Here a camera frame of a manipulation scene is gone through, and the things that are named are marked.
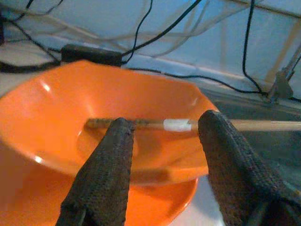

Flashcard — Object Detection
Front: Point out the black power adapter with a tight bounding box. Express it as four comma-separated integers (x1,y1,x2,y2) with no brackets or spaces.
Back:
60,43,123,66

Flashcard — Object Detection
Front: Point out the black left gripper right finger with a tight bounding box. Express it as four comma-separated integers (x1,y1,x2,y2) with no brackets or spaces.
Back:
198,109,301,226

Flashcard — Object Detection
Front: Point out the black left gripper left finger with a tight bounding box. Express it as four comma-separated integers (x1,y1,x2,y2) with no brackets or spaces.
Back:
55,117,136,226

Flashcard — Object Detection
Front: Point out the thin black cable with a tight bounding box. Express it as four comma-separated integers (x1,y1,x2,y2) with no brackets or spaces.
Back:
124,0,154,62

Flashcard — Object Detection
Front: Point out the orange plastic bowl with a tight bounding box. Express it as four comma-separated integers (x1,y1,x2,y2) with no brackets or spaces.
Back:
0,60,221,186

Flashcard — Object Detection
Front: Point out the orange plastic plate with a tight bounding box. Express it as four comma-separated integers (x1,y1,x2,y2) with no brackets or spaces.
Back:
0,141,199,226

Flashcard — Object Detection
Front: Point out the stainless steel sink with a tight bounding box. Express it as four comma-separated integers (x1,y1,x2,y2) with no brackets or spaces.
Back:
197,87,301,189

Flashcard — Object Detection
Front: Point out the thick black adapter cord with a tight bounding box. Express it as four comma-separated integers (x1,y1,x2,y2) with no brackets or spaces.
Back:
0,60,63,73

